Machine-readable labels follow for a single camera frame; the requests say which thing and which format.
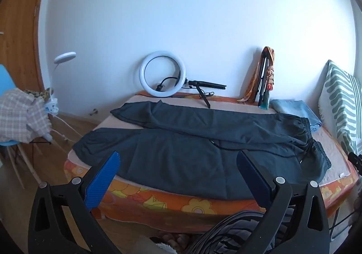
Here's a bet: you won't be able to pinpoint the person's striped trouser leg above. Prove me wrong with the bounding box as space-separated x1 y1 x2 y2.
184 210 297 254

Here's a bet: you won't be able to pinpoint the white desk lamp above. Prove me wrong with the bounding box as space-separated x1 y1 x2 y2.
42 51 77 141

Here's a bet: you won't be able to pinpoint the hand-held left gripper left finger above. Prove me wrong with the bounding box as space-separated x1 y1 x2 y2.
27 151 122 254

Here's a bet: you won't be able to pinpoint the leopard print cloth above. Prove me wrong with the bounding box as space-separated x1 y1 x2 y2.
24 88 54 104

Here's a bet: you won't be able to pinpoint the white ring light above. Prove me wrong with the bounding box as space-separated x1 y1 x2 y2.
140 50 187 98

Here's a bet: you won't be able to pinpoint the orange floral mattress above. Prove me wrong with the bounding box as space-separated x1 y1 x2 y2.
64 91 362 233

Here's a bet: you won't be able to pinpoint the dark grey pants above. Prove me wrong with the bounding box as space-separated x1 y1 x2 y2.
72 101 331 200

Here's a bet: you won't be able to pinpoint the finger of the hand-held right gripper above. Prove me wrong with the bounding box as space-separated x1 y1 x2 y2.
348 152 362 177

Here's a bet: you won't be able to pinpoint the beige checked cloth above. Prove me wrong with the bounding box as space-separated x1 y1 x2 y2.
0 88 53 144

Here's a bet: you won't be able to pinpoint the folded silver black tripod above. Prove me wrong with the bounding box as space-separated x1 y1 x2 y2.
255 49 273 107

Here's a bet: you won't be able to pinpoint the green white patterned pillow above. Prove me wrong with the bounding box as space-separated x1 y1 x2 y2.
318 59 362 155

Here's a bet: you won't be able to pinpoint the small black tripod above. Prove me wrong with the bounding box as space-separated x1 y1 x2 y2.
187 80 227 109

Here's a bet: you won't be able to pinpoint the black ring light cable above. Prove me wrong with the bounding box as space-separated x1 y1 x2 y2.
136 74 215 100

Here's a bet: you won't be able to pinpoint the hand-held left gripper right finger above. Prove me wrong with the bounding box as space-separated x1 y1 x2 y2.
236 150 331 254

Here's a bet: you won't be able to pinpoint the white lamp cable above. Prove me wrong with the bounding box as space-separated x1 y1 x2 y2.
51 113 85 141

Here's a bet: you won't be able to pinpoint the blue chair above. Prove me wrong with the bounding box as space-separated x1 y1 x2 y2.
0 64 43 189

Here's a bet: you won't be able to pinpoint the wooden door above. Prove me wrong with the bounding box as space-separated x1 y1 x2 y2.
0 0 54 93

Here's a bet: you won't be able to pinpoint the folded blue jeans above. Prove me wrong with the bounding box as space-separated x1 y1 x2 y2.
270 99 323 132

